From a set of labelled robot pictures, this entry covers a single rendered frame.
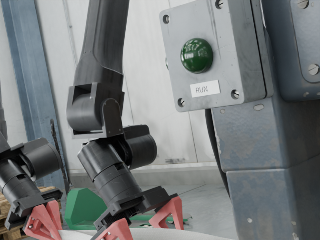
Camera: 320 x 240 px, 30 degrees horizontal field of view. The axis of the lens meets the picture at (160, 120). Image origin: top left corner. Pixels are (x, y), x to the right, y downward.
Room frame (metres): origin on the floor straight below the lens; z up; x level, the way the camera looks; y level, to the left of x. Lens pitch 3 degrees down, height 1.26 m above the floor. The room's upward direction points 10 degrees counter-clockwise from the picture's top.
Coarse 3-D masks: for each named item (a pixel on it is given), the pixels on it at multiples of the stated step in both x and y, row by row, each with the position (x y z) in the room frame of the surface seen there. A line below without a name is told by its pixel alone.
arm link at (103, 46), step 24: (96, 0) 0.93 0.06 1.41; (120, 0) 0.93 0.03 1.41; (96, 24) 0.91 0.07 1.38; (120, 24) 0.93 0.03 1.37; (96, 48) 0.90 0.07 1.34; (120, 48) 0.93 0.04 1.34; (96, 72) 0.88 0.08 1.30; (120, 72) 0.91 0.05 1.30; (72, 96) 0.90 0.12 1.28; (96, 96) 0.87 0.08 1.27; (120, 96) 0.90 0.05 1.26; (72, 120) 0.90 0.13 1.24; (96, 120) 0.86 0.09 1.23
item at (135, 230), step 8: (64, 232) 1.02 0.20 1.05; (72, 232) 1.00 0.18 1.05; (80, 232) 0.99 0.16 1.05; (88, 232) 0.99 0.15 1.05; (96, 232) 0.98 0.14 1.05; (136, 232) 0.94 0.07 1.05; (144, 232) 0.93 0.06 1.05; (152, 232) 0.92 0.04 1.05; (160, 232) 0.91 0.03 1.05; (168, 232) 0.90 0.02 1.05; (176, 232) 0.88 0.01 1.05; (184, 232) 0.87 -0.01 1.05; (192, 232) 0.85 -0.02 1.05
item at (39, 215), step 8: (40, 208) 1.03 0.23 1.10; (32, 216) 1.03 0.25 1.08; (40, 216) 1.03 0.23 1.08; (48, 216) 1.03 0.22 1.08; (24, 224) 1.05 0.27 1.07; (32, 224) 1.05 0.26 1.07; (40, 224) 1.05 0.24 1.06; (48, 224) 1.02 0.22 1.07; (32, 232) 1.05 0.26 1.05; (40, 232) 1.05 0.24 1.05; (56, 232) 1.02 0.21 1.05
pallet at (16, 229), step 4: (60, 212) 6.39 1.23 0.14; (60, 216) 6.39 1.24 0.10; (60, 220) 6.38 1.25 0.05; (12, 228) 5.98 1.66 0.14; (16, 228) 6.00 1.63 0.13; (20, 228) 6.51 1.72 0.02; (0, 232) 5.88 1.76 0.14; (4, 232) 5.91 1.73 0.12; (8, 232) 5.93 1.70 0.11; (12, 232) 5.97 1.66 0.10; (16, 232) 6.00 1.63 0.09; (0, 236) 6.24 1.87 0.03; (4, 236) 5.98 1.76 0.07; (8, 236) 5.93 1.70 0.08; (12, 236) 5.96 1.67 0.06; (16, 236) 5.99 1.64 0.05; (20, 236) 6.02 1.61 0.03; (24, 236) 6.06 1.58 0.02; (28, 236) 6.08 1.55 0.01
